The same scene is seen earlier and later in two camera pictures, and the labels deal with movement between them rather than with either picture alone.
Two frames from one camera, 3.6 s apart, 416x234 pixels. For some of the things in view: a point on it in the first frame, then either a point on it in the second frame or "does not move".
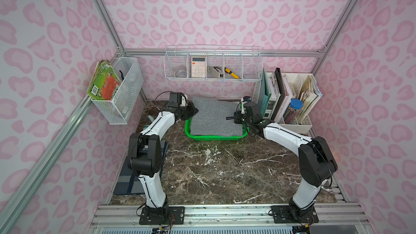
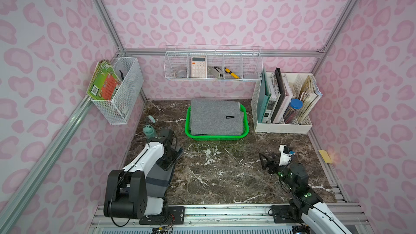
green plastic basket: x=199 y=137 does not move
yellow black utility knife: x=227 y=71 does not move
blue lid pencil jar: x=289 y=116 does not move
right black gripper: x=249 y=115 -> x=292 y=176
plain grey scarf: x=215 y=118 does not move
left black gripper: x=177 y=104 -> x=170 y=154
